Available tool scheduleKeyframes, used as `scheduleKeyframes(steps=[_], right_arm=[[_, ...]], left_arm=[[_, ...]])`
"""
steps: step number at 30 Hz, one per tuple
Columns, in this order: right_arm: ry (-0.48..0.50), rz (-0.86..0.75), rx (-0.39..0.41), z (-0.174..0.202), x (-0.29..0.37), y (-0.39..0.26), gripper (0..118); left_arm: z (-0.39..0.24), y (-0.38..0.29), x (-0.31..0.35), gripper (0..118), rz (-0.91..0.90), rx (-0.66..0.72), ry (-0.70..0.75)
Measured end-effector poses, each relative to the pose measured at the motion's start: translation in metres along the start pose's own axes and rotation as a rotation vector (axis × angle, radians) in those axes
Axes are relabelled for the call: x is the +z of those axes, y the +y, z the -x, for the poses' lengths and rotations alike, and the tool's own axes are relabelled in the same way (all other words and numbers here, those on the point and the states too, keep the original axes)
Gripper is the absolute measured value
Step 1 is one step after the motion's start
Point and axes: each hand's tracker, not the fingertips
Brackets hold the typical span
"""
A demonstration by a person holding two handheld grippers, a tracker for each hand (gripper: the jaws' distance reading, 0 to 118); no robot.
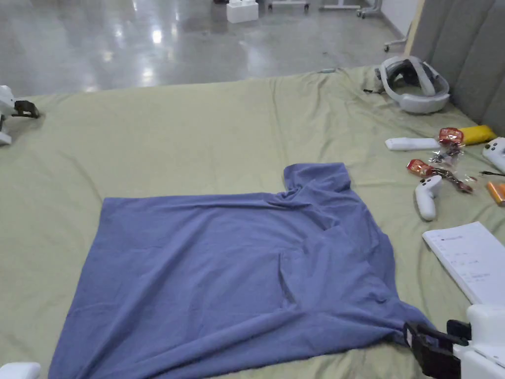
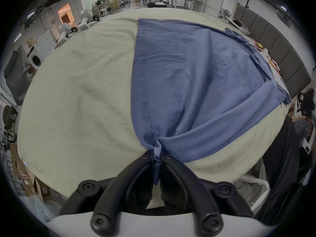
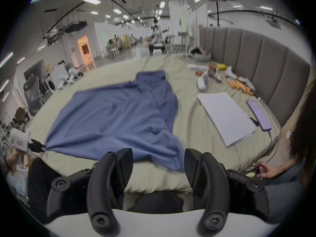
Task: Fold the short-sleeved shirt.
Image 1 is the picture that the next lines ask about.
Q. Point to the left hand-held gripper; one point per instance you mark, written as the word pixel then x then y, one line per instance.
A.
pixel 17 371

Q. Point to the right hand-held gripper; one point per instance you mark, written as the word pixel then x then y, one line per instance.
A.
pixel 486 339

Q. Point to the blue shirt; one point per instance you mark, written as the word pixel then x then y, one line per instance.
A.
pixel 213 268

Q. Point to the white paper booklet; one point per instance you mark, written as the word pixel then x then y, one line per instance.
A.
pixel 467 256

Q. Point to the white hand controller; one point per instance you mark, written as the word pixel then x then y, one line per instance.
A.
pixel 427 197
pixel 496 152

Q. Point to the orange packet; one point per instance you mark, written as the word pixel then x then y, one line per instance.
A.
pixel 498 192

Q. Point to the red snack packet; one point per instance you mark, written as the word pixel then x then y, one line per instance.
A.
pixel 451 135
pixel 420 167

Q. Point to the white bar-shaped remote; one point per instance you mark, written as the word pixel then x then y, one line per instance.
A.
pixel 410 143

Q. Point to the yellow packet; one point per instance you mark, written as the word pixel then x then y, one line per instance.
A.
pixel 478 134

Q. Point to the white headset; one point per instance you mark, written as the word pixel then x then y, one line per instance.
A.
pixel 420 103

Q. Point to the spare hand-held gripper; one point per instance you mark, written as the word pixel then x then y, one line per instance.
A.
pixel 7 103

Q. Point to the bed with pale green sheet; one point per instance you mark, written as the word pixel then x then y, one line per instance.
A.
pixel 189 134

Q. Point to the grey padded headboard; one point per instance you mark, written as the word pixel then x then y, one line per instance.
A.
pixel 465 35

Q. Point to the white foam box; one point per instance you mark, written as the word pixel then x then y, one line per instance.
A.
pixel 242 10

